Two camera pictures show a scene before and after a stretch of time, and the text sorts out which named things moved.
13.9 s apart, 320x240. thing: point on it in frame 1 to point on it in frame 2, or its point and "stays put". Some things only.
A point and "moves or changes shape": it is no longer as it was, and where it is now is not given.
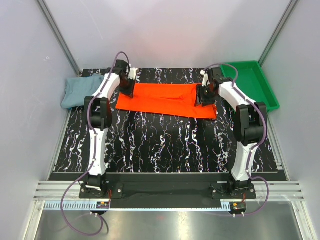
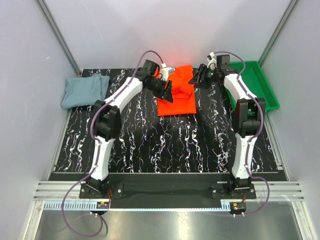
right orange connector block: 236,207 stays put
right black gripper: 200,98 to 202,70
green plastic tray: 252,82 stays put
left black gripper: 130,91 to 165,93
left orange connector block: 102,205 stays put
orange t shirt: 178,100 moves or changes shape
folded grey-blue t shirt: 76,89 stays put
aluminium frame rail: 58,190 stays put
